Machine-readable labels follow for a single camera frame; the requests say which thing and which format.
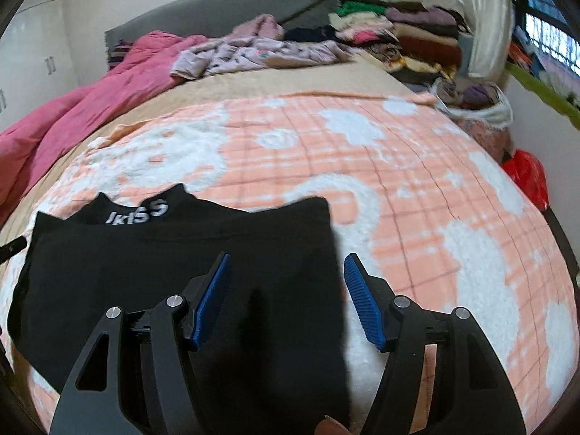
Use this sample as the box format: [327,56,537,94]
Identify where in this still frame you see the red plastic bag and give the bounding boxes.
[502,149,550,212]

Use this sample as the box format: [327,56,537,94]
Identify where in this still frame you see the grey headboard cover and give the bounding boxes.
[104,0,340,48]

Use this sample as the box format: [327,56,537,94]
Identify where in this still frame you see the pink quilt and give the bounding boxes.
[1,32,208,222]

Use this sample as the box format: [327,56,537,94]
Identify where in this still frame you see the white curtain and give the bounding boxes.
[461,0,513,82]

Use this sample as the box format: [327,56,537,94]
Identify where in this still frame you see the black IKISS shirt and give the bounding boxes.
[7,186,351,434]

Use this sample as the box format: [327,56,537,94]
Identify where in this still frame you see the white wardrobe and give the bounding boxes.
[1,0,79,130]

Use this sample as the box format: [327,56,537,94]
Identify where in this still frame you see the white bag of clothes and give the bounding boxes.
[431,79,514,129]

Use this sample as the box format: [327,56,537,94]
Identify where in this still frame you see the pile of folded clothes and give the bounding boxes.
[283,0,473,86]

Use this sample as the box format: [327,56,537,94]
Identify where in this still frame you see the green fabric strip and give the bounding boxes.
[504,62,580,130]

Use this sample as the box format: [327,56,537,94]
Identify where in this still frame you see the striped dark garment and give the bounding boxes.
[107,40,133,71]

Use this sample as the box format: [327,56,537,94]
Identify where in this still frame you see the right hand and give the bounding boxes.
[314,415,352,435]

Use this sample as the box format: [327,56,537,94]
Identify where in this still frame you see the window with bars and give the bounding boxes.
[512,0,579,76]

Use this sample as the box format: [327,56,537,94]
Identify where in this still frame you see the lilac crumpled garment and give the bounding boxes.
[170,15,354,82]

